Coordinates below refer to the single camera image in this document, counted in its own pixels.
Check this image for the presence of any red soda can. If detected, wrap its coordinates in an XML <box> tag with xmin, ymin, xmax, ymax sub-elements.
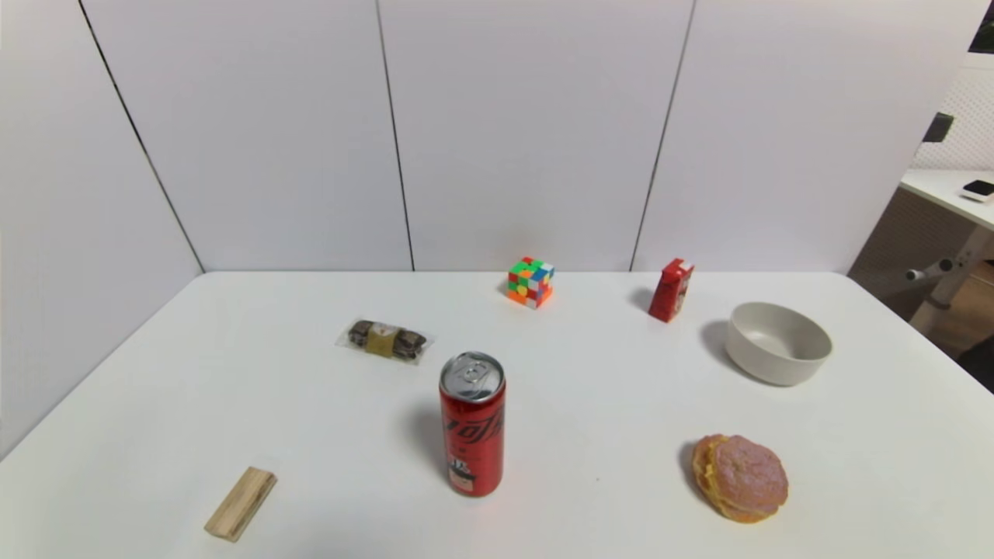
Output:
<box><xmin>439</xmin><ymin>352</ymin><xmax>506</xmax><ymax>498</ymax></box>

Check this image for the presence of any beige round bowl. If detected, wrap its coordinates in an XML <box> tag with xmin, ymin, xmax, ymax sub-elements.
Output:
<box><xmin>725</xmin><ymin>302</ymin><xmax>833</xmax><ymax>387</ymax></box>

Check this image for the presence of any dark background object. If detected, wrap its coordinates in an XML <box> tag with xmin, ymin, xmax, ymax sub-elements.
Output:
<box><xmin>958</xmin><ymin>334</ymin><xmax>994</xmax><ymax>394</ymax></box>

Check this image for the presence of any multicoloured puzzle cube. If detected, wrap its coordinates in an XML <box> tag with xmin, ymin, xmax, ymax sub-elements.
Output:
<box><xmin>508</xmin><ymin>257</ymin><xmax>555</xmax><ymax>309</ymax></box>

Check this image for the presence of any wrapped chocolate snack packet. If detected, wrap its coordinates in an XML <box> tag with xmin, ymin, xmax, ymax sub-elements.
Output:
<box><xmin>335</xmin><ymin>318</ymin><xmax>434</xmax><ymax>366</ymax></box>

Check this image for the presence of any small red drink carton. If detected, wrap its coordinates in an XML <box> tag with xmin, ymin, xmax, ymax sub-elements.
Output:
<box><xmin>648</xmin><ymin>259</ymin><xmax>695</xmax><ymax>323</ymax></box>

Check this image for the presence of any pink glazed bread bun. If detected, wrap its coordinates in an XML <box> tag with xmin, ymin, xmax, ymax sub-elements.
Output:
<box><xmin>691</xmin><ymin>434</ymin><xmax>790</xmax><ymax>523</ymax></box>

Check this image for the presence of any light wooden block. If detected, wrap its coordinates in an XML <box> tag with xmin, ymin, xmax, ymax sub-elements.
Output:
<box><xmin>203</xmin><ymin>467</ymin><xmax>278</xmax><ymax>543</ymax></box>

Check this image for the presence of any brown perforated desk panel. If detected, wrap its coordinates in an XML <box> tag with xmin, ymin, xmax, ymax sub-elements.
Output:
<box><xmin>848</xmin><ymin>186</ymin><xmax>973</xmax><ymax>319</ymax></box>

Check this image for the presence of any white background desk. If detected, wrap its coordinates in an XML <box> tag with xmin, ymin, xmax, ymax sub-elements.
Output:
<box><xmin>899</xmin><ymin>169</ymin><xmax>994</xmax><ymax>336</ymax></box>

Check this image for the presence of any black screen corner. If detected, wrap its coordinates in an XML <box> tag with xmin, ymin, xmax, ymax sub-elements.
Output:
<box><xmin>968</xmin><ymin>0</ymin><xmax>994</xmax><ymax>54</ymax></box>

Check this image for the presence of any desk crank handle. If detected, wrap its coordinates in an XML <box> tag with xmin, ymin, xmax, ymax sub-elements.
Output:
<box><xmin>905</xmin><ymin>259</ymin><xmax>954</xmax><ymax>282</ymax></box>

